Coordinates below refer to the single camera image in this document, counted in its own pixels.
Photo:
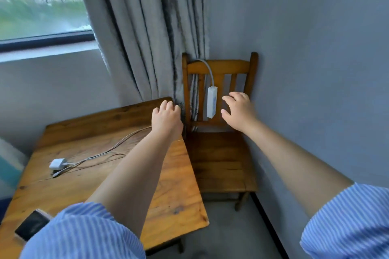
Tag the white power strip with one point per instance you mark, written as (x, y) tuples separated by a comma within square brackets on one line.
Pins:
[(211, 102)]

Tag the person's right hand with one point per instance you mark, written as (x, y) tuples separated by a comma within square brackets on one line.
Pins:
[(243, 114)]

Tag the blue striped right shirt sleeve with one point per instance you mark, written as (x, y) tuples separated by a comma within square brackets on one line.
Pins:
[(349, 225)]

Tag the person's left forearm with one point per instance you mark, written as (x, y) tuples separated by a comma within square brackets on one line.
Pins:
[(138, 176)]

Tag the wooden table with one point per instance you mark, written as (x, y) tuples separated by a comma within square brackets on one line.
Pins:
[(170, 195)]

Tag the person's right forearm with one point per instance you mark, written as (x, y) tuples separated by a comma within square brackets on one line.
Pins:
[(299, 166)]

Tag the white charger adapter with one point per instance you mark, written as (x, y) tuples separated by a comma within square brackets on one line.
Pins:
[(58, 163)]

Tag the light blue bedding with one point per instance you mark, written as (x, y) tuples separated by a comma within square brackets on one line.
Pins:
[(10, 167)]

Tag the grey curtain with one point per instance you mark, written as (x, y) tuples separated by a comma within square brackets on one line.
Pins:
[(142, 25)]

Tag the black baseboard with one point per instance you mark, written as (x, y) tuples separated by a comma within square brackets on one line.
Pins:
[(269, 225)]

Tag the person's left middle finger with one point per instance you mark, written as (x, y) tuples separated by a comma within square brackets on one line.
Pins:
[(171, 107)]

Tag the person's right thumb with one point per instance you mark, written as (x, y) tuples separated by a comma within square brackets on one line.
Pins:
[(225, 114)]

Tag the person's left hand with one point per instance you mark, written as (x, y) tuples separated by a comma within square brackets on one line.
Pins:
[(166, 123)]

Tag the black phone in white case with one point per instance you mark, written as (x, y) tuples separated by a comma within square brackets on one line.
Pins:
[(32, 224)]

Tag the blue striped left shirt sleeve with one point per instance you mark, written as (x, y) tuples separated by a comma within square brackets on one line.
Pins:
[(82, 233)]

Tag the wooden chair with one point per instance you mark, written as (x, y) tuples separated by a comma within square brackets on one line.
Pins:
[(218, 158)]

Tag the person's left little finger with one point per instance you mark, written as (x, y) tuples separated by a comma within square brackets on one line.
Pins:
[(155, 112)]

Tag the blue striped shirt sleeve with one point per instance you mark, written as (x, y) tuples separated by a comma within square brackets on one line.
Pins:
[(349, 225), (82, 233)]

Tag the window with dark frame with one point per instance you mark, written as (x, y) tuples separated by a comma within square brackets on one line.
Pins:
[(39, 0)]

